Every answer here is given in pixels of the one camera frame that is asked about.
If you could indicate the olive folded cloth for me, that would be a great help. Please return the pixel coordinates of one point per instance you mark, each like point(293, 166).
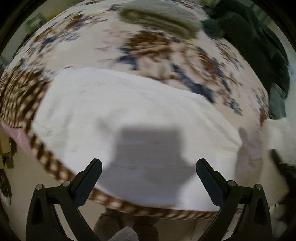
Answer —
point(159, 18)

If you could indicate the grey cloth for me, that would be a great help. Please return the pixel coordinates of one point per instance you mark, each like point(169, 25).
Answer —
point(277, 102)

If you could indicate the person's legs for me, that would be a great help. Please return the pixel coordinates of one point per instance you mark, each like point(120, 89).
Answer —
point(124, 223)

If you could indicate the pink bed sheet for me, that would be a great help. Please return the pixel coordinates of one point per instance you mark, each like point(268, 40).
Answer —
point(19, 139)

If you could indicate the dark green clothes pile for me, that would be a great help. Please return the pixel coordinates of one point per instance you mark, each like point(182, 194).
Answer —
point(256, 39)

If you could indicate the white towel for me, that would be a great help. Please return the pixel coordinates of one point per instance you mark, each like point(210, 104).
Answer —
point(120, 120)

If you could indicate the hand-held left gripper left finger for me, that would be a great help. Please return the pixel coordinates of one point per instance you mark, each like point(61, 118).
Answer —
point(89, 178)

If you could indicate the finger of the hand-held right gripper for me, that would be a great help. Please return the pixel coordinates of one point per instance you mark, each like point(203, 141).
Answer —
point(283, 163)

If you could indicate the green box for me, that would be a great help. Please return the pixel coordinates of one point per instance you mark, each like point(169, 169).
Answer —
point(34, 20)

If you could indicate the floral printed blanket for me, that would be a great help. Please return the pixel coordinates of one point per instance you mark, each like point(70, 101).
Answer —
point(161, 55)

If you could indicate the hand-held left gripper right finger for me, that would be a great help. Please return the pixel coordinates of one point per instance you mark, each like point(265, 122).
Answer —
point(208, 179)

